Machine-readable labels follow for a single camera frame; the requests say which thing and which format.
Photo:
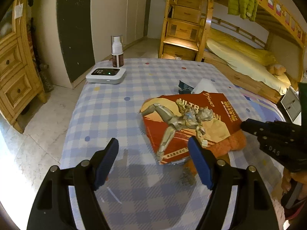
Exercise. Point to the pastel rainbow rug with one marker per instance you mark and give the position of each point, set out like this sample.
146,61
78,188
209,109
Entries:
268,103

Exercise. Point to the dark blue wrapper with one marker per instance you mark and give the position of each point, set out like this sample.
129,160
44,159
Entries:
185,87

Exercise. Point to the wooden stair drawers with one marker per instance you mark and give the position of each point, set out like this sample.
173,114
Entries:
182,28

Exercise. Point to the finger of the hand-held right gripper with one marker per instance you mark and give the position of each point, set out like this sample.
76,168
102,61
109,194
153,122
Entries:
271,125
254,129

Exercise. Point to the white brown spray bottle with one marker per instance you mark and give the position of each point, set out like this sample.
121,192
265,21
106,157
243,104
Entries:
117,57

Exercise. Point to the white device with screen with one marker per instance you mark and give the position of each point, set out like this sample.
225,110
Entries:
105,75

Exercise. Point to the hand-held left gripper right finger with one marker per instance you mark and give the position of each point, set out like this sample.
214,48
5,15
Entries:
201,165

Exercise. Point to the white wardrobe with round holes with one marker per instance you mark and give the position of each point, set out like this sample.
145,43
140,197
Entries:
108,16

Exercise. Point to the white paper tag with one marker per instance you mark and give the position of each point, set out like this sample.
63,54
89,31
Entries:
18,10

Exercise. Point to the wooden cabinet with drawers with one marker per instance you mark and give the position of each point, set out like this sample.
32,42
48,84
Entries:
16,76

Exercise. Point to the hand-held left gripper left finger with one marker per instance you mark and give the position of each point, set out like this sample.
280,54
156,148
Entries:
105,165

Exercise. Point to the tan plush toy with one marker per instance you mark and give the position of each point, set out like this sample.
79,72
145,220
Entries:
278,69

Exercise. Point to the person's right hand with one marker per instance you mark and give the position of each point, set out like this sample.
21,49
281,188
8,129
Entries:
287,184

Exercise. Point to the camouflage bag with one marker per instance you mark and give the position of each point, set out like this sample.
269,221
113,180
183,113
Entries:
46,81

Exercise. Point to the yellow blanket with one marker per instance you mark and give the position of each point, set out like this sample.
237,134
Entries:
239,55

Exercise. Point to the white framed panel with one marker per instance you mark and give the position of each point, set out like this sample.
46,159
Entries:
290,103

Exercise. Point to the grey crumpled ball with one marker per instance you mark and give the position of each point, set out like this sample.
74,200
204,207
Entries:
187,176

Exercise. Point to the white plastic packet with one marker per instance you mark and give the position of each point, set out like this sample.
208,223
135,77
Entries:
205,85

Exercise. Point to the green puffer jacket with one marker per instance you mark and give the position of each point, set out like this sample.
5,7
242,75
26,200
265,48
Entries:
239,2

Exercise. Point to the red cardboard package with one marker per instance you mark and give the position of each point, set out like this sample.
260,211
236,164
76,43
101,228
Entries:
163,117

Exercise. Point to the blue checkered tablecloth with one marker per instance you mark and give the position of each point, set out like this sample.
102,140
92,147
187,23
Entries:
134,86

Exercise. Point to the wooden bunk bed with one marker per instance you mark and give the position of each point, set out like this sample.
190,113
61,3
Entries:
242,81

